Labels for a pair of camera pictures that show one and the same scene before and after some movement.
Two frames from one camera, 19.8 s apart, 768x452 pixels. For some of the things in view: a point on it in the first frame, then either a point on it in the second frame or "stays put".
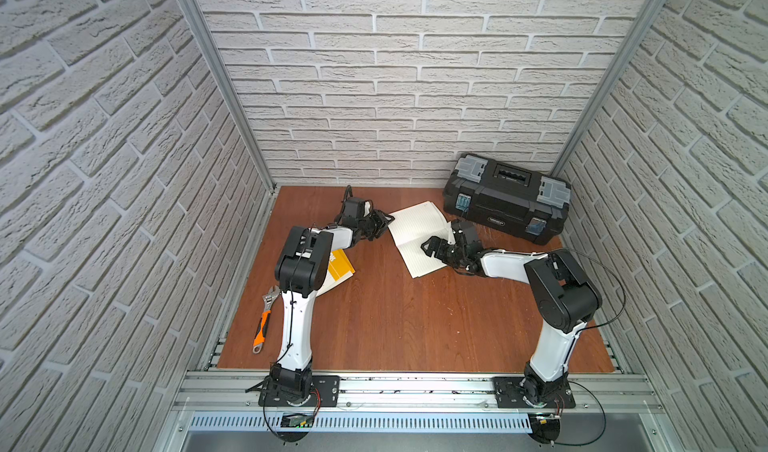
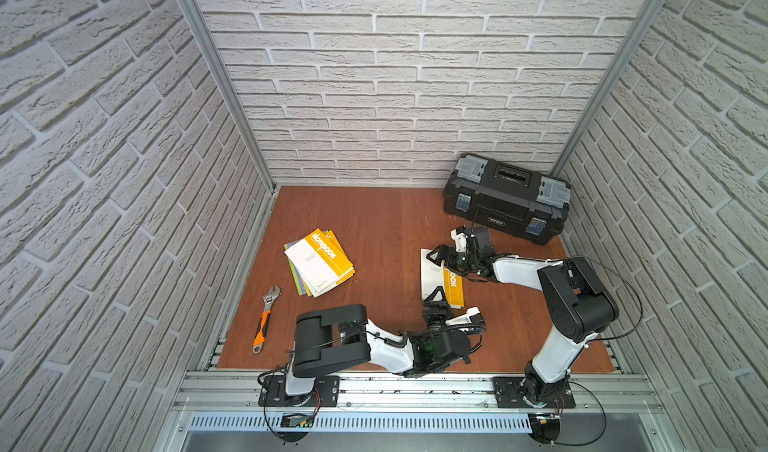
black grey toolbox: (513, 200) stays put
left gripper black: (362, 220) to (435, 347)
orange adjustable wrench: (269, 298) stays put
